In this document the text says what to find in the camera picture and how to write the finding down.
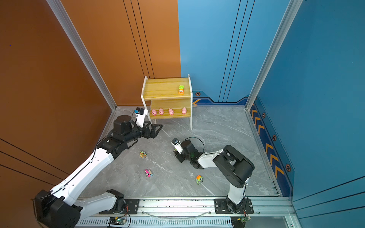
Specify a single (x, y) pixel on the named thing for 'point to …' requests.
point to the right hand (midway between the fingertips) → (175, 150)
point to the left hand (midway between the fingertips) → (156, 122)
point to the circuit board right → (239, 222)
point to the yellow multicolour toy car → (142, 154)
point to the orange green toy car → (199, 179)
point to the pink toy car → (148, 173)
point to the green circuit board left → (114, 220)
